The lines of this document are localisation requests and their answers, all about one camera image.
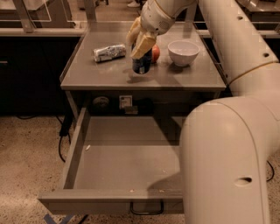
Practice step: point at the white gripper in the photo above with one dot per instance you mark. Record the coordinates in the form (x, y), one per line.
(153, 17)

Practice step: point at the blue pepsi can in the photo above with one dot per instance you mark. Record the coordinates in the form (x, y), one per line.
(142, 65)

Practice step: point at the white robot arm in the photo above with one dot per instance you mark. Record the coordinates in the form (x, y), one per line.
(225, 143)

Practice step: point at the crushed silver foil can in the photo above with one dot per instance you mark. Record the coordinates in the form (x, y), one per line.
(110, 52)

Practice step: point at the grey cabinet counter unit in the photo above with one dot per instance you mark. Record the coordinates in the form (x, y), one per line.
(173, 90)

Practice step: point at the grey open top drawer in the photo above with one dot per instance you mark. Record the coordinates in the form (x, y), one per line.
(131, 159)

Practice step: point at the red apple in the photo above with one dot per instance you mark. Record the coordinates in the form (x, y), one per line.
(155, 54)

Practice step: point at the white ceramic bowl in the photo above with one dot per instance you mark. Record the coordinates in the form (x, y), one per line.
(183, 52)

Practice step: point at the white label tag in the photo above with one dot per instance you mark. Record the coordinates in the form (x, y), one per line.
(125, 101)

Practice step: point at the blue tape on floor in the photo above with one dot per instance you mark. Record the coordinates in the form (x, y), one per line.
(48, 219)

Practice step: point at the black metal drawer handle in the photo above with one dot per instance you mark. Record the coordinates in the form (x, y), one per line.
(147, 208)

